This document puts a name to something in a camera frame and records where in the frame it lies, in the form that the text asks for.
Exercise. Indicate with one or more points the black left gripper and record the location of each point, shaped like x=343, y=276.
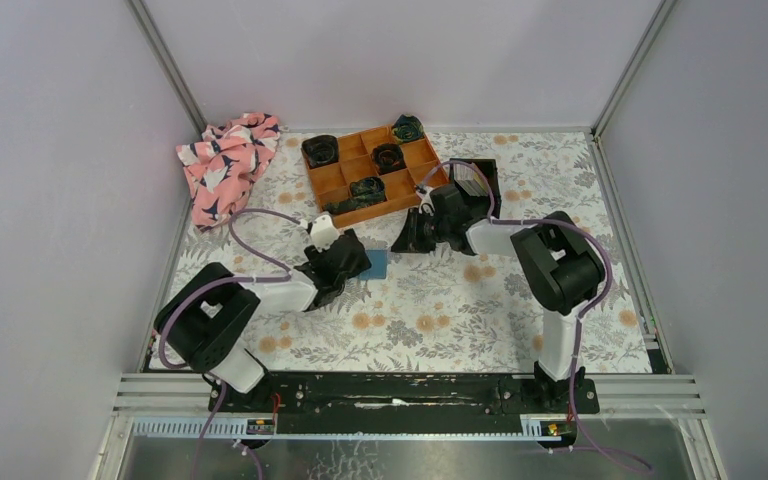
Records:
x=314, y=256

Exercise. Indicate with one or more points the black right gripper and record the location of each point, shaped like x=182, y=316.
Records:
x=409, y=240

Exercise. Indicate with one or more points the blue leather card holder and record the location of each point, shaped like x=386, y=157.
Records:
x=378, y=265

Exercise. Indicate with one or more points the wooden compartment tray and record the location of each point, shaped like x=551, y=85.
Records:
x=331, y=183

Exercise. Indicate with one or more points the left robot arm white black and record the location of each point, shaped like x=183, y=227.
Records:
x=204, y=322

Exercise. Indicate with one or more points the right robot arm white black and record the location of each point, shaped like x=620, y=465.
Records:
x=561, y=268

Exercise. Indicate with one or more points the black card box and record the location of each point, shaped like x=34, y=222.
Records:
x=480, y=205

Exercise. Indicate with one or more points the stack of cards in box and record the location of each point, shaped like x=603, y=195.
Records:
x=469, y=178

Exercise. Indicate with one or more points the rolled green tie front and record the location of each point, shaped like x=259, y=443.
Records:
x=363, y=193

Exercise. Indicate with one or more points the rolled green tie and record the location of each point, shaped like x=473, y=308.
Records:
x=363, y=193
x=406, y=129

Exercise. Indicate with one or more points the floral table mat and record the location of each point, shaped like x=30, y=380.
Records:
x=438, y=312

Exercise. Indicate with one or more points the rolled dark tie centre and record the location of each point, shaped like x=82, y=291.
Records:
x=388, y=158

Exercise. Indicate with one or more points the rolled dark tie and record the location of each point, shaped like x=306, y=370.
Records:
x=388, y=158
x=320, y=151

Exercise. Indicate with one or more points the rolled green tie top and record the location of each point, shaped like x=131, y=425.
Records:
x=406, y=129

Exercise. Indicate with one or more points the rolled dark tie far left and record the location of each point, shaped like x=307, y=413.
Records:
x=320, y=151

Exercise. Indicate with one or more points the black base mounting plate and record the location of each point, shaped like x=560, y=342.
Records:
x=335, y=403

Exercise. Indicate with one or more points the pink patterned cloth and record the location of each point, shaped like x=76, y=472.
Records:
x=224, y=165

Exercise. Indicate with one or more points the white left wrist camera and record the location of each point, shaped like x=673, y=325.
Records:
x=322, y=232

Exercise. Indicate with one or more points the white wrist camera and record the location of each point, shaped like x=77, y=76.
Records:
x=322, y=232
x=425, y=206

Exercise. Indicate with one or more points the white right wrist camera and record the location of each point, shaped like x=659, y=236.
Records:
x=425, y=206

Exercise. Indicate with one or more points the aluminium front rail frame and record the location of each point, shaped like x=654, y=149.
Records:
x=636, y=396

